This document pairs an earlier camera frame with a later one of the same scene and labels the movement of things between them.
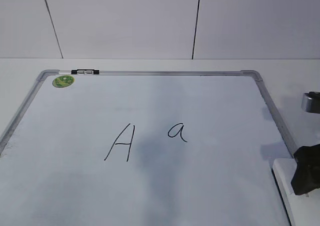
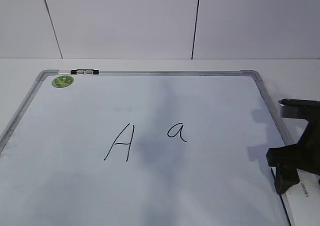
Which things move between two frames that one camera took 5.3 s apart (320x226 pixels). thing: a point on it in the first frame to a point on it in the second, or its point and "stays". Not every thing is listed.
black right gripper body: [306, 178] to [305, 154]
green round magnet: [63, 81] stays
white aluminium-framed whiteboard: [165, 148] stays
